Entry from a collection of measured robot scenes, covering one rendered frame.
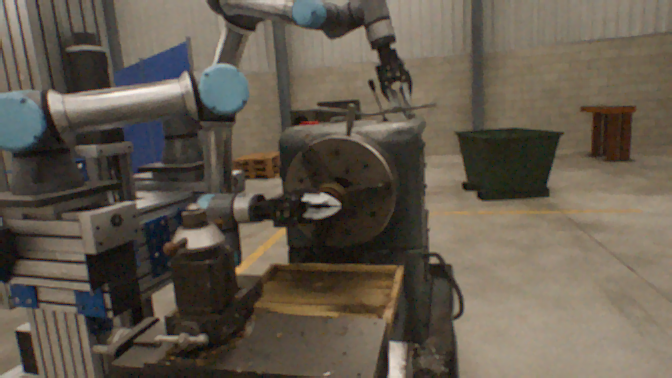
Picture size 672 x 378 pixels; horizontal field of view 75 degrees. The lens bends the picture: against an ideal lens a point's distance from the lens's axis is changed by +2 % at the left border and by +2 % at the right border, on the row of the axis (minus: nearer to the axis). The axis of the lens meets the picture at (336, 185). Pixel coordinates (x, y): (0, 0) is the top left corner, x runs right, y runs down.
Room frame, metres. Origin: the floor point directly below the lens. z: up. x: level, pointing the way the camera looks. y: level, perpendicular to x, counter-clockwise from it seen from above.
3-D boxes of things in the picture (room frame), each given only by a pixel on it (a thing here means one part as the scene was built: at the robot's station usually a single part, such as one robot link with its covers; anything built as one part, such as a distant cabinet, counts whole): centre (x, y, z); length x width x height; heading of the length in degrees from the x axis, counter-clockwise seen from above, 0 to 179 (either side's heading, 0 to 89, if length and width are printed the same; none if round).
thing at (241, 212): (1.05, 0.22, 1.08); 0.08 x 0.05 x 0.08; 165
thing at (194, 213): (0.64, 0.22, 1.17); 0.04 x 0.04 x 0.03
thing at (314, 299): (0.95, 0.06, 0.89); 0.36 x 0.30 x 0.04; 76
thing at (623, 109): (8.62, -5.39, 0.50); 1.61 x 0.44 x 1.00; 168
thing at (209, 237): (0.64, 0.22, 1.13); 0.08 x 0.08 x 0.03
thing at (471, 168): (5.88, -2.31, 0.43); 1.34 x 0.94 x 0.85; 0
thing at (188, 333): (0.66, 0.21, 0.99); 0.20 x 0.10 x 0.05; 166
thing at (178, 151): (1.52, 0.53, 1.21); 0.15 x 0.15 x 0.10
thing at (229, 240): (1.09, 0.30, 0.98); 0.11 x 0.08 x 0.11; 21
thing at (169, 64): (7.40, 3.07, 1.18); 4.12 x 0.80 x 2.35; 39
